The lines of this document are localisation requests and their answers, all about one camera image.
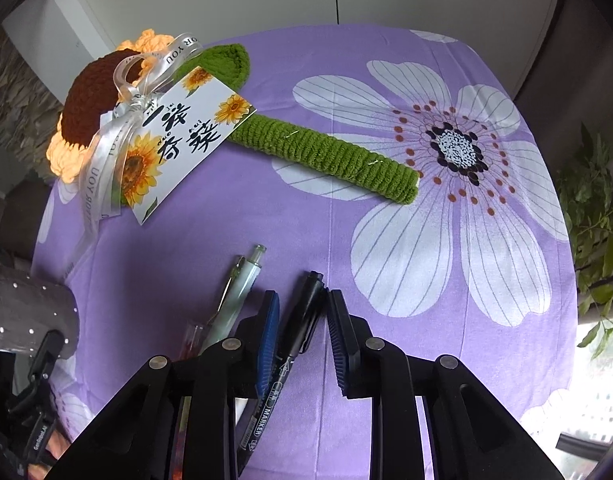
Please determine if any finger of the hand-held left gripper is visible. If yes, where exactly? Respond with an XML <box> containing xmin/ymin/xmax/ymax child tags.
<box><xmin>26</xmin><ymin>330</ymin><xmax>70</xmax><ymax>386</ymax></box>

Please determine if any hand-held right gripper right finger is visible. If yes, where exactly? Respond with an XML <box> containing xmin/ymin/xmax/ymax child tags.
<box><xmin>326</xmin><ymin>288</ymin><xmax>564</xmax><ymax>480</ymax></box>

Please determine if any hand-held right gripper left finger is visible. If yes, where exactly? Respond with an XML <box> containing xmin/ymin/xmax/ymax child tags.
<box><xmin>45</xmin><ymin>290</ymin><xmax>282</xmax><ymax>480</ymax></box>

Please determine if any black marker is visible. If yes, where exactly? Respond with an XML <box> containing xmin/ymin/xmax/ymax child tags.
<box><xmin>235</xmin><ymin>270</ymin><xmax>328</xmax><ymax>480</ymax></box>

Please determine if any grey dotted pen holder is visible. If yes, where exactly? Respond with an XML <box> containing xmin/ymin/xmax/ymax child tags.
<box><xmin>0</xmin><ymin>255</ymin><xmax>81</xmax><ymax>361</ymax></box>

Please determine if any pale green pen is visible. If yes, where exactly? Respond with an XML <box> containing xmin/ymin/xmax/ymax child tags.
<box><xmin>199</xmin><ymin>244</ymin><xmax>267</xmax><ymax>356</ymax></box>

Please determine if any person's left hand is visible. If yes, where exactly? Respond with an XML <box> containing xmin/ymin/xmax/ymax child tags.
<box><xmin>29</xmin><ymin>430</ymin><xmax>80</xmax><ymax>476</ymax></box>

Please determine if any purple floral tablecloth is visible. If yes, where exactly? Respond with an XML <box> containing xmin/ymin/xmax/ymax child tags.
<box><xmin>31</xmin><ymin>24</ymin><xmax>579</xmax><ymax>480</ymax></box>

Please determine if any white printed ribbon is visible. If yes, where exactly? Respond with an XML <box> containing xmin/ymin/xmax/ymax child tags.
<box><xmin>79</xmin><ymin>32</ymin><xmax>207</xmax><ymax>241</ymax></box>

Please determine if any sunflower gift card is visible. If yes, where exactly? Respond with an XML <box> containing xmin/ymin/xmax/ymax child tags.
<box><xmin>114</xmin><ymin>66</ymin><xmax>258</xmax><ymax>227</ymax></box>

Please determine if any crochet sunflower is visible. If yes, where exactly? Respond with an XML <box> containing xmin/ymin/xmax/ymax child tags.
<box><xmin>46</xmin><ymin>29</ymin><xmax>421</xmax><ymax>206</ymax></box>

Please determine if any green potted plant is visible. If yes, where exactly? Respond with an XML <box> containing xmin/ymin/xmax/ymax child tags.
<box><xmin>556</xmin><ymin>122</ymin><xmax>613</xmax><ymax>361</ymax></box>

